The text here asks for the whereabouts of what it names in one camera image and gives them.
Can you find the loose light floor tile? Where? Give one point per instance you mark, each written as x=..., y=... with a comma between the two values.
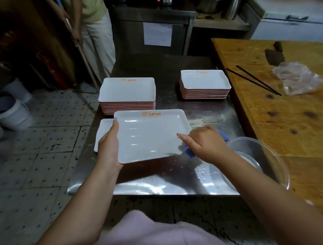
x=85, y=88

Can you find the black chopstick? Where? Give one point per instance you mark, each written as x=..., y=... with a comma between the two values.
x=252, y=81
x=258, y=80

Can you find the dark storage rack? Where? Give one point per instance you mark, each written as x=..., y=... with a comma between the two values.
x=15, y=50

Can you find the steel jug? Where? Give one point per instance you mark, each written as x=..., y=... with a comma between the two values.
x=231, y=8

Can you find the crumpled clear plastic bag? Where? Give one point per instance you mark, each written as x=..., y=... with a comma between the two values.
x=297, y=78

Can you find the person's right hand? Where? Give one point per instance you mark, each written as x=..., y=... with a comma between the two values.
x=209, y=144

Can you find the white paper sheet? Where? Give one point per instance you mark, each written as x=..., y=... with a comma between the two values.
x=157, y=34

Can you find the person's left forearm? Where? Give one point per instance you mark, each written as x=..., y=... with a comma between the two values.
x=80, y=212

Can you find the stack of white plates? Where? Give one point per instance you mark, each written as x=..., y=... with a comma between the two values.
x=204, y=79
x=126, y=89

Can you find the beige side counter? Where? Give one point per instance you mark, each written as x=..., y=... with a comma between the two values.
x=219, y=24

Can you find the wooden table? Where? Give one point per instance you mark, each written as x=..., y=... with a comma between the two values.
x=290, y=131

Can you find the white rectangular plate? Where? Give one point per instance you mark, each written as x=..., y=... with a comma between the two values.
x=151, y=136

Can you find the clear glass bowl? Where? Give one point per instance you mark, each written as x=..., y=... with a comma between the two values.
x=260, y=156

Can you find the white chest freezer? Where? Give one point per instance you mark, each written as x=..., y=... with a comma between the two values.
x=285, y=30

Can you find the black induction cooker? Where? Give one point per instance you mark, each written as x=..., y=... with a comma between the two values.
x=164, y=2

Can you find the mop with dark red head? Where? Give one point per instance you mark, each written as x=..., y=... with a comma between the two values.
x=84, y=60

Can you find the person's left hand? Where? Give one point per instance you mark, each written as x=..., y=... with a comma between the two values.
x=108, y=151

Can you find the steel work table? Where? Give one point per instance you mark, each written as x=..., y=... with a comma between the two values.
x=166, y=75

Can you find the person's right forearm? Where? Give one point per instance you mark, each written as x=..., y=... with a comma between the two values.
x=272, y=197

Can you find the blue cloth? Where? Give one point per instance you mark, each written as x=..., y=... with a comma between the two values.
x=189, y=152

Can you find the white plastic bucket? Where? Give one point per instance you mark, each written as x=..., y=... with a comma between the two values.
x=15, y=116
x=19, y=90

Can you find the red fire extinguisher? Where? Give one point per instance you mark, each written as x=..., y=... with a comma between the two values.
x=54, y=70

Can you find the steel basin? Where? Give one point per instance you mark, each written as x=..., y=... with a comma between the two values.
x=208, y=6

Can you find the stainless steel cabinet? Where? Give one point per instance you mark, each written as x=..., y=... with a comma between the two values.
x=128, y=32

